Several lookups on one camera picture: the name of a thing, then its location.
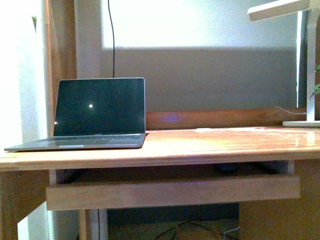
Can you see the wooden pull-out keyboard tray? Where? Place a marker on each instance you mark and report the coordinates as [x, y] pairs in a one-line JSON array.
[[119, 195]]

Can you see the wooden desk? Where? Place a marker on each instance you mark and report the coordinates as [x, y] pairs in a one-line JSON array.
[[185, 145]]

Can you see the grey open laptop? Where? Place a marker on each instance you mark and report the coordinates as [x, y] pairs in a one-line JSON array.
[[103, 113]]

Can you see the green plant leaves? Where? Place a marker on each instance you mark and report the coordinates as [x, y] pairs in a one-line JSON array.
[[316, 88]]

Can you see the white desk lamp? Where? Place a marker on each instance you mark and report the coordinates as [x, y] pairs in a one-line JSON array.
[[284, 7]]

